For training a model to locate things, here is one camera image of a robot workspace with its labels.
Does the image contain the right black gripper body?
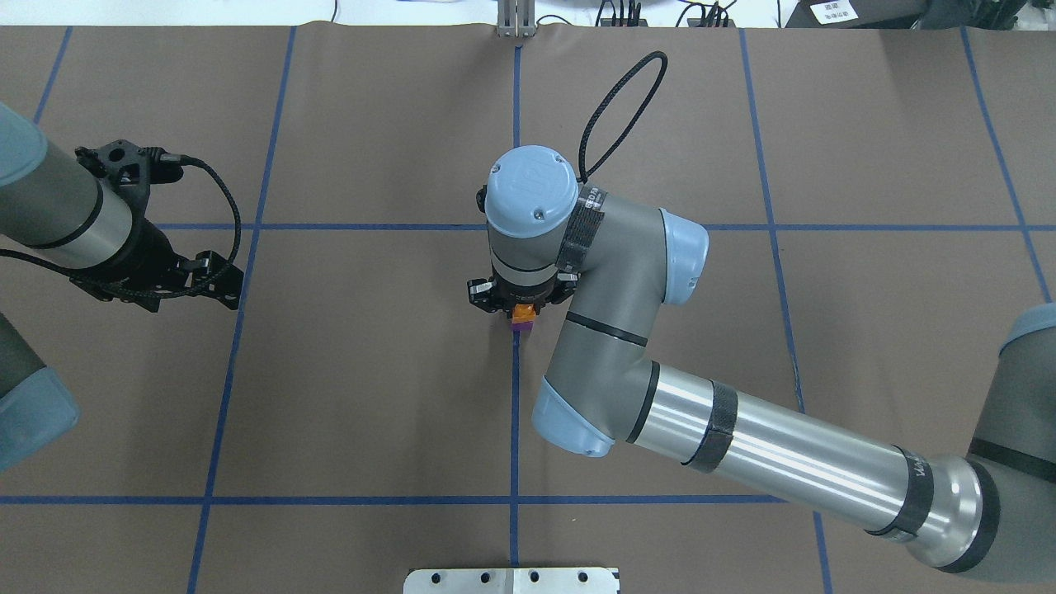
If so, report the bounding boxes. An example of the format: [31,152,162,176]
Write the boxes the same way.
[467,188,580,315]

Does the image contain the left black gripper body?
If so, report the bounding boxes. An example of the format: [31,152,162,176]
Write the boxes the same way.
[71,140,244,313]

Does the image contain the orange trapezoid block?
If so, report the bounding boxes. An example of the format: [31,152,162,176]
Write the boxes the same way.
[510,304,538,320]

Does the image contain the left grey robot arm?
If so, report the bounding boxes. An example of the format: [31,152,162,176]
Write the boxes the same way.
[1,106,244,469]

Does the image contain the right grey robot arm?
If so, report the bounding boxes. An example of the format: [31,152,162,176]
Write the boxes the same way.
[467,145,1054,583]

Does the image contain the black box with label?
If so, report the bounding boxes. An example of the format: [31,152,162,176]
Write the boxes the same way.
[784,1,1051,31]

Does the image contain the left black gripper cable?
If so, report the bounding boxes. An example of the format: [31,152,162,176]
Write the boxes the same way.
[0,153,243,298]

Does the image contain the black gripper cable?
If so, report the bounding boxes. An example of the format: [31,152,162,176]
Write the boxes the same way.
[578,50,670,184]
[0,153,243,298]

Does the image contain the grey metal camera post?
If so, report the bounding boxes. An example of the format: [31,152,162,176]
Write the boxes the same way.
[497,0,538,39]

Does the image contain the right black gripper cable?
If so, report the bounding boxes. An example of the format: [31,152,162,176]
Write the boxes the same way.
[578,50,670,184]

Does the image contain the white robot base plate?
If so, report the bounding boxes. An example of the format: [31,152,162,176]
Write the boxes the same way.
[403,567,622,593]

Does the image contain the black cables at table edge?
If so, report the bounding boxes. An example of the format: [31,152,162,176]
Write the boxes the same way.
[596,0,738,29]

